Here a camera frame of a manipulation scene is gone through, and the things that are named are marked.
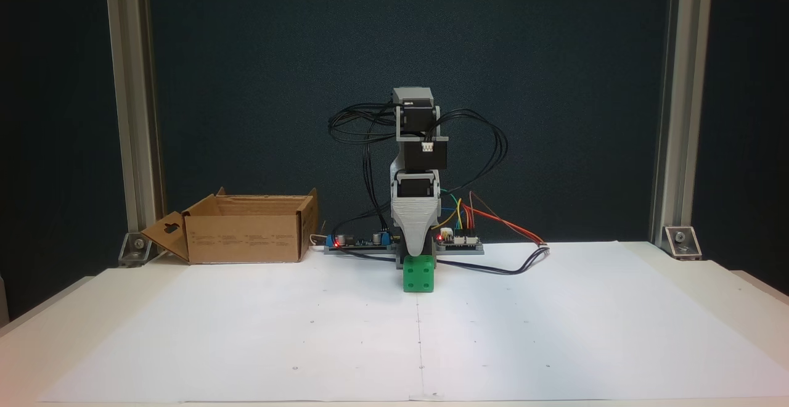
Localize brown cardboard box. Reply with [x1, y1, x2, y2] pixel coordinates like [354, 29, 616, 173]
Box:
[141, 187, 320, 266]

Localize blue circuit board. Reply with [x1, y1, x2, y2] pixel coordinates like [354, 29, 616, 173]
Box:
[324, 231, 397, 255]

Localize looping black motor cables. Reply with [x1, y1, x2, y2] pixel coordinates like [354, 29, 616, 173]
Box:
[328, 102, 510, 239]

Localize metal corner bracket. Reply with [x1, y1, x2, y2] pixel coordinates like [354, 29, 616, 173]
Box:
[118, 231, 154, 268]
[662, 226, 703, 261]

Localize circuit board with jumper wires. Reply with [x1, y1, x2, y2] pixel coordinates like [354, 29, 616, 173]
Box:
[434, 226, 485, 255]

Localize red and orange wires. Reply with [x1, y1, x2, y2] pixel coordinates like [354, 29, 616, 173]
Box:
[467, 191, 547, 248]

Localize green die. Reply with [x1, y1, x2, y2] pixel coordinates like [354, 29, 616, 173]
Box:
[403, 255, 436, 294]

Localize long black cable, white connector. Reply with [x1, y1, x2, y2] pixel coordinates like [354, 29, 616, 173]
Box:
[336, 244, 551, 276]

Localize aluminium frame post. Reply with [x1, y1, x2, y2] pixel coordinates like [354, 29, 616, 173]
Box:
[649, 0, 716, 245]
[104, 0, 166, 235]

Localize broad grey fixed gripper finger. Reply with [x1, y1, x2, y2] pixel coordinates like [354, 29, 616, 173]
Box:
[393, 207, 440, 257]

